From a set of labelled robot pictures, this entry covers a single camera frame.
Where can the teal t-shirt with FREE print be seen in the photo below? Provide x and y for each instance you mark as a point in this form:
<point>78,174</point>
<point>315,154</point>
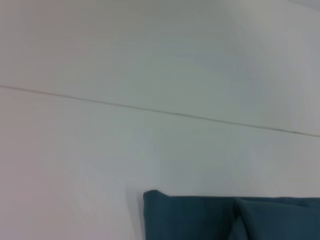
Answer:
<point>225,217</point>

